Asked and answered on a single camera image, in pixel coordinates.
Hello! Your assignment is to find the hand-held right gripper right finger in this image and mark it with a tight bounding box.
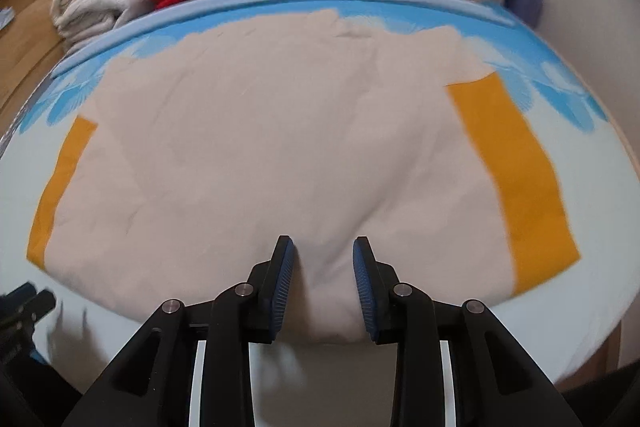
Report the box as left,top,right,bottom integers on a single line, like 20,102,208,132
352,236,582,427

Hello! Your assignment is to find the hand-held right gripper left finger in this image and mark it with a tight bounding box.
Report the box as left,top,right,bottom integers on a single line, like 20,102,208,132
61,235,295,427

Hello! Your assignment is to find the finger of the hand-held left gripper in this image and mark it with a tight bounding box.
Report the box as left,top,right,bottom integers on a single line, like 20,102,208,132
20,288,57,324

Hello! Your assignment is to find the beige and orange hooded jacket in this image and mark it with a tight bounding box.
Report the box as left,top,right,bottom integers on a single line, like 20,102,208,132
26,8,582,344

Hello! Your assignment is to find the blue white leaf-print bed sheet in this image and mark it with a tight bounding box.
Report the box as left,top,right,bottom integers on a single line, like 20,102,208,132
0,0,640,388

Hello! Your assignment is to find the light blue padded bed edge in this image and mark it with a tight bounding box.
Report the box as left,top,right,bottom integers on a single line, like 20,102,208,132
50,0,516,80

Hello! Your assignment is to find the cream folded blanket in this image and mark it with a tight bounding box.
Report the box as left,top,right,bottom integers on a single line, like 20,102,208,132
51,0,157,48

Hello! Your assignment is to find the purple square cushion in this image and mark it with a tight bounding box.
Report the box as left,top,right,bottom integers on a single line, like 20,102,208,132
502,0,545,30

